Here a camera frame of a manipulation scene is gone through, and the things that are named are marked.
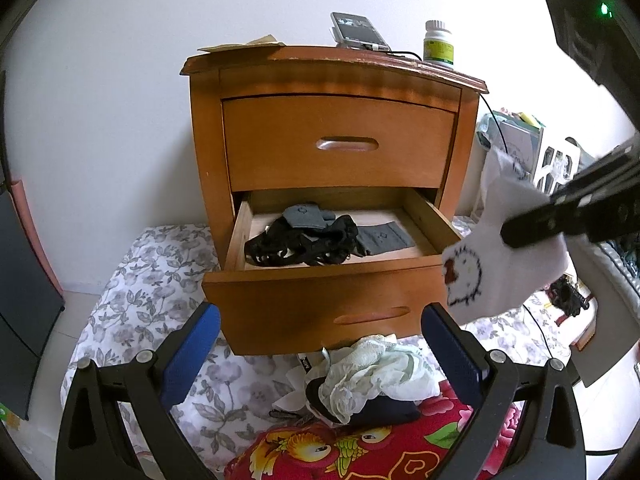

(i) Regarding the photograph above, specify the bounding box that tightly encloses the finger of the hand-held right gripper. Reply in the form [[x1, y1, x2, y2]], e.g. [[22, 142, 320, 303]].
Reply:
[[500, 134, 640, 249]]

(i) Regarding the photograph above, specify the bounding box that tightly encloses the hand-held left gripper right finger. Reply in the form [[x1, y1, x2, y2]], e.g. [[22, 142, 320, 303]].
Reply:
[[421, 305, 587, 480]]

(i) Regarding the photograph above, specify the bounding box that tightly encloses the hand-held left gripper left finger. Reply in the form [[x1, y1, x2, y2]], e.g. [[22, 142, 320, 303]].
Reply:
[[55, 302, 222, 480]]

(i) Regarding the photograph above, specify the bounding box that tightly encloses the pile of clothes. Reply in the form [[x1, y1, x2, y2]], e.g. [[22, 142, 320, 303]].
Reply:
[[320, 335, 441, 423]]

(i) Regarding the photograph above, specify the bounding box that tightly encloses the white cat print sock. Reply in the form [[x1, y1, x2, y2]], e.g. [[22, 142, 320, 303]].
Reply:
[[441, 147, 571, 323]]

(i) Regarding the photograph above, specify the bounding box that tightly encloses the wooden nightstand drawer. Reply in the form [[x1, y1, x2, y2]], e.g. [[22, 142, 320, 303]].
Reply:
[[202, 187, 463, 357], [221, 94, 461, 192]]

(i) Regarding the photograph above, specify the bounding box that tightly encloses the white cloth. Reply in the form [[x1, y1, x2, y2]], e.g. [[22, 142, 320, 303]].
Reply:
[[272, 390, 308, 415]]

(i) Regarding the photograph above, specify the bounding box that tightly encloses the grey sock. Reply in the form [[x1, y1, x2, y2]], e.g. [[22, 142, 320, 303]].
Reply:
[[282, 202, 336, 231], [356, 222, 418, 258]]

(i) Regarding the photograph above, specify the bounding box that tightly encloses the black lace garment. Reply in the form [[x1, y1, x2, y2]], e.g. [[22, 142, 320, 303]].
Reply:
[[244, 214, 361, 268]]

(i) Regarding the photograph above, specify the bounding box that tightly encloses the grey floral quilt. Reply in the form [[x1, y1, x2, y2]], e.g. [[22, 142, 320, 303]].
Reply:
[[60, 215, 576, 456]]

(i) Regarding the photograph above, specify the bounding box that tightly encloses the green label pill bottle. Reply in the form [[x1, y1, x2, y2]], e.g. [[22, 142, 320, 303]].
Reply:
[[423, 20, 455, 70]]

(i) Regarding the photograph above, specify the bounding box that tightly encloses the red floral printed blanket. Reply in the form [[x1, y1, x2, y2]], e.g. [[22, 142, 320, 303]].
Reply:
[[224, 380, 521, 480]]

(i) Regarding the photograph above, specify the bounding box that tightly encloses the dark folding panel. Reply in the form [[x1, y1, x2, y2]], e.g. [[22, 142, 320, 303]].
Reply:
[[0, 187, 66, 421]]

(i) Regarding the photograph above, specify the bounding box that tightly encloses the wooden nightstand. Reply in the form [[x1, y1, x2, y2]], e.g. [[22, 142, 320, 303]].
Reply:
[[180, 45, 490, 357]]

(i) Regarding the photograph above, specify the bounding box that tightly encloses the pink foam mat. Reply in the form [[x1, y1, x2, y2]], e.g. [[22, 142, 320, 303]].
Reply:
[[10, 180, 63, 296]]

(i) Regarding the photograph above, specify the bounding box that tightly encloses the smartphone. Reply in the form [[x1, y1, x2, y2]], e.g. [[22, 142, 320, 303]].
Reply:
[[330, 11, 391, 52]]

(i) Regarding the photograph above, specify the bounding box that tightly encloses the brown paper envelope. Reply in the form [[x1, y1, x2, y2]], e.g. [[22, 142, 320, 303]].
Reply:
[[197, 35, 287, 53]]

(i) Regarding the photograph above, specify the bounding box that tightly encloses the black cable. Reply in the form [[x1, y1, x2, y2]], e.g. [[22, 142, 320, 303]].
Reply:
[[382, 49, 626, 456]]

